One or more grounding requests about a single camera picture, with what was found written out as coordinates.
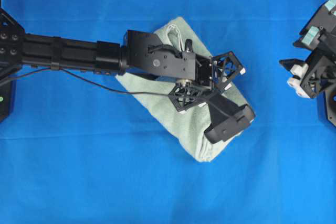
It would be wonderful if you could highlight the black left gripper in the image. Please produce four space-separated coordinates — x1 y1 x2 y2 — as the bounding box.
124 30 246 114

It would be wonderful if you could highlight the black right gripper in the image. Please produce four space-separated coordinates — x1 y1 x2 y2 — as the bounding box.
279 50 335 99

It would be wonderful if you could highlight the pale green bath towel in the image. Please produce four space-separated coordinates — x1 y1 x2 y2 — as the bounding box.
114 16 256 163

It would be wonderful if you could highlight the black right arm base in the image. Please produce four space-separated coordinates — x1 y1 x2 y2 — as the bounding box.
317 84 335 130

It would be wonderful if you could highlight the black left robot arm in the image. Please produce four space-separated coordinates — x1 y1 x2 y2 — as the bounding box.
1 10 247 118

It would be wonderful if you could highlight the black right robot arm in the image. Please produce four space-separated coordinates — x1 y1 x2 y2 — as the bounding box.
279 0 335 99

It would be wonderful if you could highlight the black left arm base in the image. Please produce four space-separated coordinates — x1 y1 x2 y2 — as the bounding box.
0 80 16 123

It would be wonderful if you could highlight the blue table cloth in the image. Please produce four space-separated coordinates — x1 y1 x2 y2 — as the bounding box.
1 0 335 223

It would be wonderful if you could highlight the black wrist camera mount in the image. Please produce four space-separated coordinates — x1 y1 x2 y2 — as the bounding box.
204 93 255 144

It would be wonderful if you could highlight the thin black cable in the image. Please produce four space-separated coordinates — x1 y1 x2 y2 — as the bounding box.
0 68 174 96

